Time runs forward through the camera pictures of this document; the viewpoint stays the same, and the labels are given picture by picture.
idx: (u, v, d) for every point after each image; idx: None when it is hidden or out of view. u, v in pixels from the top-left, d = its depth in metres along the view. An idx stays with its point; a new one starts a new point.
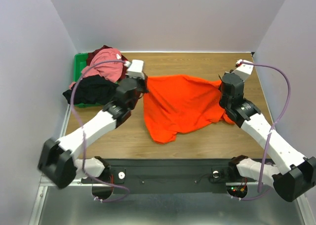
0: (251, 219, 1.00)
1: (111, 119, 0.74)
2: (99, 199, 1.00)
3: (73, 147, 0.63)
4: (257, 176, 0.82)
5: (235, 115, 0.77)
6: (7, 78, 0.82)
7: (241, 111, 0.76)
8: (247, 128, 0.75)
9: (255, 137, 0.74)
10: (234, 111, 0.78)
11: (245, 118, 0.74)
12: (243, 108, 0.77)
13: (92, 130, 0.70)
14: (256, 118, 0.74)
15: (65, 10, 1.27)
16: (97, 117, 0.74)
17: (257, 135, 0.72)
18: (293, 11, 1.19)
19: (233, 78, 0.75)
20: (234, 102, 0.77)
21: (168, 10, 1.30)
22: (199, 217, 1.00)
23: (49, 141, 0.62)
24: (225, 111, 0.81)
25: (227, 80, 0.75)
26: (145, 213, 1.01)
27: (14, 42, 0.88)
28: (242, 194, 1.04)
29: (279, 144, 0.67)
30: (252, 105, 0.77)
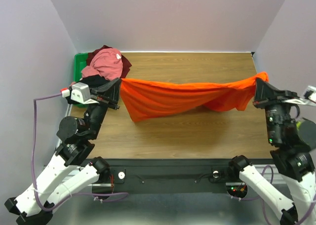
0: (251, 218, 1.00)
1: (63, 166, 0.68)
2: (99, 200, 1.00)
3: (26, 209, 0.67)
4: (259, 193, 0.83)
5: (286, 167, 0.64)
6: (7, 78, 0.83)
7: (296, 169, 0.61)
8: (292, 182, 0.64)
9: (295, 191, 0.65)
10: (288, 164, 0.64)
11: (298, 179, 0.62)
12: (299, 163, 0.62)
13: (44, 185, 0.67)
14: (307, 178, 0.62)
15: (65, 10, 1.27)
16: (51, 163, 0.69)
17: (301, 195, 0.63)
18: (293, 11, 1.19)
19: (310, 133, 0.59)
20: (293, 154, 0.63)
21: (168, 10, 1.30)
22: (200, 217, 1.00)
23: (10, 200, 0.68)
24: (276, 158, 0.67)
25: (303, 135, 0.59)
26: (145, 213, 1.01)
27: (14, 42, 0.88)
28: (242, 194, 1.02)
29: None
30: (309, 159, 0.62)
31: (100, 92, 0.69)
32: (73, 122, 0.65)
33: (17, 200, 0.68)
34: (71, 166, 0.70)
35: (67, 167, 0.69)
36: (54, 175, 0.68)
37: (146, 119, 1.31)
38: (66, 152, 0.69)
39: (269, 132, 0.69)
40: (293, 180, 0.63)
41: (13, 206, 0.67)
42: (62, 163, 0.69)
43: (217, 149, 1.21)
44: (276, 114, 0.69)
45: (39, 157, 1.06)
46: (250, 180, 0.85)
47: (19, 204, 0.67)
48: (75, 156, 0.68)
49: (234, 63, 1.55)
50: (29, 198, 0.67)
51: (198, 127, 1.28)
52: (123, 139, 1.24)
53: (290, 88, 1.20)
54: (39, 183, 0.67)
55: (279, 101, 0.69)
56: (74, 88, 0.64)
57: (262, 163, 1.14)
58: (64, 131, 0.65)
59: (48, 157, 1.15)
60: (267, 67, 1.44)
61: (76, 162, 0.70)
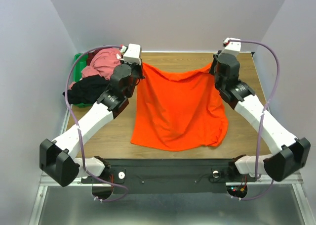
0: (251, 218, 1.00)
1: (106, 111, 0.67)
2: (99, 200, 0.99)
3: (70, 147, 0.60)
4: (253, 168, 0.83)
5: (229, 96, 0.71)
6: (7, 78, 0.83)
7: (236, 93, 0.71)
8: (241, 110, 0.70)
9: (247, 117, 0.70)
10: (229, 92, 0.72)
11: (239, 100, 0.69)
12: (237, 89, 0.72)
13: (88, 126, 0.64)
14: (250, 100, 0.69)
15: (65, 10, 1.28)
16: (93, 109, 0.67)
17: (250, 117, 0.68)
18: (293, 11, 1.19)
19: (228, 58, 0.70)
20: (229, 82, 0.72)
21: (168, 10, 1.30)
22: (200, 217, 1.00)
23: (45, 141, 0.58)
24: (220, 94, 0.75)
25: (223, 60, 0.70)
26: (145, 213, 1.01)
27: (14, 42, 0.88)
28: (242, 194, 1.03)
29: (271, 124, 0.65)
30: (247, 86, 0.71)
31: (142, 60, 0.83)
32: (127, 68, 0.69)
33: (56, 139, 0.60)
34: (111, 114, 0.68)
35: (110, 112, 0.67)
36: (97, 119, 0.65)
37: None
38: (106, 102, 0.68)
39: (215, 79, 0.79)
40: (237, 105, 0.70)
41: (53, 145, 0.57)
42: (105, 109, 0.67)
43: (217, 150, 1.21)
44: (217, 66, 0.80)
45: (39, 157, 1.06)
46: (242, 163, 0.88)
47: (59, 144, 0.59)
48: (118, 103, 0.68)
49: None
50: (71, 137, 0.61)
51: None
52: (123, 138, 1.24)
53: (291, 88, 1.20)
54: (83, 124, 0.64)
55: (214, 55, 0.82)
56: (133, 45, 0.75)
57: None
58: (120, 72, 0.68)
59: None
60: (267, 67, 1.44)
61: (114, 112, 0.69)
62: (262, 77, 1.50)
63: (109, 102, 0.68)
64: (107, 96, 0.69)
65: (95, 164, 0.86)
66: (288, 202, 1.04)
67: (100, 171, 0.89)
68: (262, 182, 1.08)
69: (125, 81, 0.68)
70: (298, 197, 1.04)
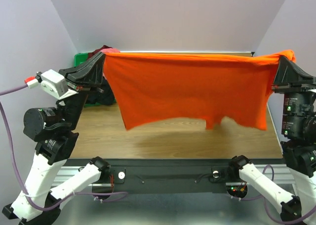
0: (252, 218, 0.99)
1: (48, 165, 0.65)
2: (99, 199, 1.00)
3: (25, 215, 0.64)
4: (259, 189, 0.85)
5: (297, 163, 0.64)
6: (7, 77, 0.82)
7: (310, 163, 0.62)
8: (298, 175, 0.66)
9: (302, 185, 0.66)
10: (300, 159, 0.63)
11: (308, 174, 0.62)
12: (312, 158, 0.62)
13: (36, 186, 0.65)
14: None
15: (65, 9, 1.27)
16: (35, 165, 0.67)
17: (308, 190, 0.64)
18: (293, 11, 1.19)
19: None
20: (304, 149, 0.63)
21: (168, 10, 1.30)
22: (200, 217, 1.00)
23: (6, 208, 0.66)
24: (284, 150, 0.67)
25: None
26: (145, 213, 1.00)
27: (15, 41, 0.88)
28: (242, 194, 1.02)
29: None
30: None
31: (80, 78, 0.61)
32: (38, 116, 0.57)
33: (13, 206, 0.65)
34: (57, 162, 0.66)
35: (52, 165, 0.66)
36: (42, 176, 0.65)
37: None
38: (47, 149, 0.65)
39: (287, 122, 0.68)
40: (303, 174, 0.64)
41: (11, 213, 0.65)
42: (46, 162, 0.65)
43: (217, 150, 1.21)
44: (296, 107, 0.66)
45: None
46: (248, 177, 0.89)
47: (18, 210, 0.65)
48: (57, 151, 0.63)
49: None
50: (23, 203, 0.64)
51: (198, 127, 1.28)
52: (123, 139, 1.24)
53: None
54: (29, 186, 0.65)
55: (302, 89, 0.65)
56: (45, 82, 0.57)
57: (262, 163, 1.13)
58: (31, 127, 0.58)
59: None
60: None
61: (60, 157, 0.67)
62: None
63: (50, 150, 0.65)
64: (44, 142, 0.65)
65: (87, 177, 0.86)
66: None
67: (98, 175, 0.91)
68: None
69: (46, 134, 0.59)
70: None
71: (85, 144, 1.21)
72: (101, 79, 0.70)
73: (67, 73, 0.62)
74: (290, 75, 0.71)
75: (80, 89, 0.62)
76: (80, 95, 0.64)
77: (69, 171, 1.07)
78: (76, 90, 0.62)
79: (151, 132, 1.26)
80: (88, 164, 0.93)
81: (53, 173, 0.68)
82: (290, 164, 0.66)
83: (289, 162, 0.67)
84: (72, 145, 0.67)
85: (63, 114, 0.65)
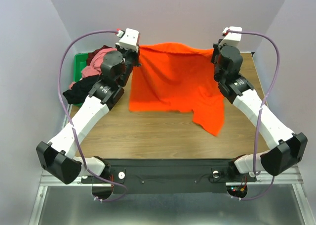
0: (251, 218, 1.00)
1: (100, 104, 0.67)
2: (99, 199, 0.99)
3: (67, 148, 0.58)
4: (252, 166, 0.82)
5: (228, 91, 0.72)
6: (7, 78, 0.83)
7: (234, 86, 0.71)
8: (239, 104, 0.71)
9: (246, 111, 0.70)
10: (228, 87, 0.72)
11: (237, 94, 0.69)
12: (236, 83, 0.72)
13: (82, 123, 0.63)
14: (248, 94, 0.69)
15: (65, 10, 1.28)
16: (85, 106, 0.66)
17: (249, 111, 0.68)
18: (293, 11, 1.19)
19: (232, 52, 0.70)
20: (228, 77, 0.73)
21: (167, 10, 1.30)
22: (199, 216, 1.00)
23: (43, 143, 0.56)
24: (219, 87, 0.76)
25: (226, 53, 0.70)
26: (145, 213, 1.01)
27: (15, 41, 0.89)
28: (242, 194, 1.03)
29: (270, 119, 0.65)
30: (246, 81, 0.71)
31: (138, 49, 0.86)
32: (118, 55, 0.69)
33: (52, 142, 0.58)
34: (105, 107, 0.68)
35: (103, 106, 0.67)
36: (92, 114, 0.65)
37: (145, 119, 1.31)
38: (100, 94, 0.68)
39: (215, 70, 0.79)
40: (235, 99, 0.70)
41: (49, 147, 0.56)
42: (98, 102, 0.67)
43: (218, 150, 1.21)
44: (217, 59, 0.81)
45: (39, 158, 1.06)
46: (242, 161, 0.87)
47: (56, 145, 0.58)
48: (110, 94, 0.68)
49: None
50: (67, 137, 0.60)
51: (200, 126, 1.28)
52: (123, 139, 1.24)
53: (291, 87, 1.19)
54: (78, 121, 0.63)
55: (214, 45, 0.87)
56: (130, 32, 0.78)
57: None
58: (110, 60, 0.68)
59: None
60: (267, 66, 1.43)
61: (109, 105, 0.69)
62: (262, 77, 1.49)
63: (102, 94, 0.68)
64: (99, 87, 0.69)
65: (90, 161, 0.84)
66: (287, 202, 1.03)
67: (102, 169, 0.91)
68: (262, 182, 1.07)
69: (116, 69, 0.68)
70: (297, 196, 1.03)
71: (85, 144, 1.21)
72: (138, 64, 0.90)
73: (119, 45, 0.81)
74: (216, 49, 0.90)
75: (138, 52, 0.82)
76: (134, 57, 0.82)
77: None
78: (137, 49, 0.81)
79: (151, 132, 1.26)
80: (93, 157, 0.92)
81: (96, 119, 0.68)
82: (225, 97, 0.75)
83: (224, 96, 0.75)
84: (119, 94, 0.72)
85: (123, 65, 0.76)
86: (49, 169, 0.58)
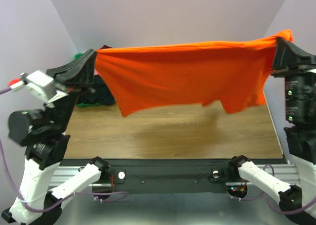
0: (252, 219, 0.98)
1: (38, 171, 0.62)
2: (99, 199, 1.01)
3: (24, 218, 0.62)
4: (258, 184, 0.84)
5: (301, 148, 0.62)
6: (7, 79, 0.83)
7: (313, 148, 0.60)
8: (304, 162, 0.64)
9: (307, 174, 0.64)
10: (305, 145, 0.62)
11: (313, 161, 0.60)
12: None
13: (30, 191, 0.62)
14: None
15: (64, 10, 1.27)
16: (26, 171, 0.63)
17: (311, 178, 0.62)
18: (294, 10, 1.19)
19: None
20: (307, 133, 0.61)
21: (167, 9, 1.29)
22: (199, 216, 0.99)
23: (5, 213, 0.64)
24: (290, 137, 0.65)
25: None
26: (145, 213, 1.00)
27: (15, 42, 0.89)
28: (242, 194, 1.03)
29: None
30: None
31: (69, 79, 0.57)
32: (22, 119, 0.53)
33: (11, 211, 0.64)
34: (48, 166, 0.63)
35: (43, 170, 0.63)
36: (35, 181, 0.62)
37: (146, 120, 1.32)
38: (36, 153, 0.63)
39: (289, 109, 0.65)
40: (307, 162, 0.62)
41: (10, 218, 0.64)
42: (37, 167, 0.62)
43: (218, 150, 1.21)
44: (299, 90, 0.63)
45: None
46: (247, 173, 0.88)
47: (15, 215, 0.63)
48: (47, 155, 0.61)
49: None
50: (20, 208, 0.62)
51: (199, 127, 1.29)
52: (123, 139, 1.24)
53: None
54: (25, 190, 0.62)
55: (301, 70, 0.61)
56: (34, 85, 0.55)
57: (262, 163, 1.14)
58: (16, 133, 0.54)
59: None
60: None
61: (51, 162, 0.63)
62: None
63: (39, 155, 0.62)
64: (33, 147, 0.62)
65: (88, 176, 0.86)
66: None
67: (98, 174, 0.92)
68: None
69: (35, 137, 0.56)
70: None
71: (84, 144, 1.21)
72: (93, 78, 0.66)
73: (56, 73, 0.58)
74: (288, 57, 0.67)
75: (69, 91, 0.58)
76: (69, 97, 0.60)
77: (69, 170, 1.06)
78: (66, 91, 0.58)
79: (151, 132, 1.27)
80: (88, 164, 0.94)
81: (48, 174, 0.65)
82: (295, 150, 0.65)
83: (294, 148, 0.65)
84: (60, 149, 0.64)
85: (52, 117, 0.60)
86: None
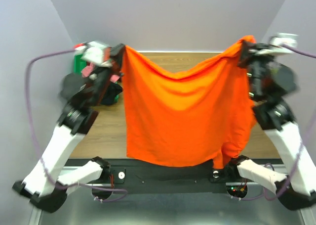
0: (251, 218, 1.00)
1: (70, 135, 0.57)
2: (99, 199, 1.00)
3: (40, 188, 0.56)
4: (257, 179, 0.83)
5: (265, 118, 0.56)
6: (8, 77, 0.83)
7: (275, 116, 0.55)
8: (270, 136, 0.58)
9: (277, 145, 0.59)
10: (268, 115, 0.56)
11: (278, 128, 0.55)
12: (279, 113, 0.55)
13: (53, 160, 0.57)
14: (290, 129, 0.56)
15: (64, 10, 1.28)
16: (54, 137, 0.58)
17: (284, 148, 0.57)
18: (293, 10, 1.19)
19: (288, 77, 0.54)
20: (268, 103, 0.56)
21: (167, 9, 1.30)
22: (199, 216, 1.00)
23: (16, 184, 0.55)
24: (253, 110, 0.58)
25: (282, 81, 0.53)
26: (145, 212, 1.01)
27: (15, 42, 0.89)
28: (242, 194, 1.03)
29: (306, 164, 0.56)
30: (289, 109, 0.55)
31: (115, 55, 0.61)
32: (79, 80, 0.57)
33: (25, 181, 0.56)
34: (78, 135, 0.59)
35: (74, 136, 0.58)
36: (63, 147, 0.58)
37: None
38: (68, 121, 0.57)
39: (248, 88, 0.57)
40: (272, 131, 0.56)
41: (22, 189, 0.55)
42: (68, 132, 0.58)
43: None
44: (255, 69, 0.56)
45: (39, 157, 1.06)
46: (246, 170, 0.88)
47: (30, 186, 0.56)
48: (81, 121, 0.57)
49: None
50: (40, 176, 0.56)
51: None
52: (123, 139, 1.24)
53: None
54: (48, 157, 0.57)
55: (251, 54, 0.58)
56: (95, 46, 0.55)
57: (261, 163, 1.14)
58: (70, 88, 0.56)
59: None
60: None
61: (83, 131, 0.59)
62: None
63: (71, 122, 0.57)
64: (67, 113, 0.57)
65: (89, 171, 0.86)
66: None
67: (99, 172, 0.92)
68: None
69: (81, 97, 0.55)
70: None
71: (84, 143, 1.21)
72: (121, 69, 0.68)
73: None
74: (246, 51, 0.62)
75: (113, 64, 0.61)
76: (109, 71, 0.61)
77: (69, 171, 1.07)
78: (111, 64, 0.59)
79: None
80: (89, 162, 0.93)
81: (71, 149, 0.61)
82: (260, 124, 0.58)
83: (260, 123, 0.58)
84: (92, 122, 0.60)
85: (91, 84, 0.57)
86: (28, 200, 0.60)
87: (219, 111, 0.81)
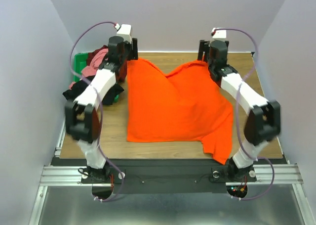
0: (251, 218, 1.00)
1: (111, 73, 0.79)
2: (99, 199, 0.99)
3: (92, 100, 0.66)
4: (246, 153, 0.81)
5: (216, 76, 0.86)
6: (8, 78, 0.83)
7: (221, 72, 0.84)
8: (225, 83, 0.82)
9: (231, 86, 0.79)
10: (217, 72, 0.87)
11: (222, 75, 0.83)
12: (223, 69, 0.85)
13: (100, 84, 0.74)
14: (233, 77, 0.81)
15: (64, 10, 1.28)
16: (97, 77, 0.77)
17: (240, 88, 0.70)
18: (292, 10, 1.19)
19: (220, 45, 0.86)
20: (217, 65, 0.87)
21: (167, 10, 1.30)
22: (200, 216, 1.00)
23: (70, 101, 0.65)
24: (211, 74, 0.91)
25: (215, 45, 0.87)
26: (145, 213, 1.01)
27: (15, 42, 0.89)
28: (241, 194, 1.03)
29: (250, 94, 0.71)
30: (233, 69, 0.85)
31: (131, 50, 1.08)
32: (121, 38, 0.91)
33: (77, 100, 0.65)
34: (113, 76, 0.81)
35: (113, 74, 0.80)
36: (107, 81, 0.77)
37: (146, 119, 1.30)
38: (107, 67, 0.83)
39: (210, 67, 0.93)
40: (224, 79, 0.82)
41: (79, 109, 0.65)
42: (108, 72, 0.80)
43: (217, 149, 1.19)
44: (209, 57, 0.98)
45: (39, 157, 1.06)
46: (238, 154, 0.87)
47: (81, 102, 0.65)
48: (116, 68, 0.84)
49: (235, 62, 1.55)
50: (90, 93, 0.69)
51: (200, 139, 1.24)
52: (123, 139, 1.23)
53: (291, 86, 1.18)
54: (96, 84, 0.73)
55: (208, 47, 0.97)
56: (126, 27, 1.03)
57: (262, 163, 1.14)
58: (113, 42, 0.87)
59: (48, 157, 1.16)
60: (266, 66, 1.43)
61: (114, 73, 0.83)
62: (262, 77, 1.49)
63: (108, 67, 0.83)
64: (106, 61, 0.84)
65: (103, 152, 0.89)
66: (287, 200, 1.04)
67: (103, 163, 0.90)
68: (262, 182, 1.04)
69: (120, 48, 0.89)
70: (297, 194, 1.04)
71: None
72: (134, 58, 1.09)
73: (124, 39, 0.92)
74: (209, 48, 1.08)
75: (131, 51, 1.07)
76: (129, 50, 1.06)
77: (68, 170, 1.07)
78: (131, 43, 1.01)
79: None
80: None
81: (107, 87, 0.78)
82: (214, 81, 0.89)
83: (215, 80, 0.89)
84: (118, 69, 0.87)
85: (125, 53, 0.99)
86: (72, 136, 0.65)
87: (198, 109, 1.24)
